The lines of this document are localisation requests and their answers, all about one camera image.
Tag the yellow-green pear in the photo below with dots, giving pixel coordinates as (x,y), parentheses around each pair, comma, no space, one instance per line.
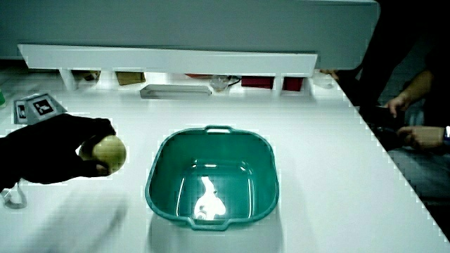
(110,152)

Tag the white partition board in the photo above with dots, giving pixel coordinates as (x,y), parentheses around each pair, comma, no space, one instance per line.
(175,24)

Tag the white desk shelf riser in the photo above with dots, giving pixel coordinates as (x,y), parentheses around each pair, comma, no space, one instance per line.
(168,60)

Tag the white desk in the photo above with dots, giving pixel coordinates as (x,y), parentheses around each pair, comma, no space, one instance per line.
(316,158)

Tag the person's left hand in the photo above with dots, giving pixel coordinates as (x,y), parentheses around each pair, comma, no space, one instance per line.
(49,151)

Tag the large dark red box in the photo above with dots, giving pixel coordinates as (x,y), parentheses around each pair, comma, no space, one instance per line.
(257,82)

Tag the green plastic basin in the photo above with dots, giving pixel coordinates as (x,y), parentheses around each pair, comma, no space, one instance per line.
(165,165)

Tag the small dark red box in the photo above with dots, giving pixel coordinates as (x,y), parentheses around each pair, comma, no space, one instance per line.
(292,84)

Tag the white shallow tray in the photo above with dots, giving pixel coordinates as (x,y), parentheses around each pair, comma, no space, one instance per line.
(175,92)

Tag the brown cardboard box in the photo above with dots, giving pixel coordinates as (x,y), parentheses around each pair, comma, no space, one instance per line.
(130,78)

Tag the clear plastic cup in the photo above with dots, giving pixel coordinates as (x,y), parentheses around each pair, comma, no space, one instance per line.
(219,83)

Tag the person's left forearm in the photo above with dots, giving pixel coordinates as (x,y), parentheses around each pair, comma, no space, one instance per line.
(7,161)

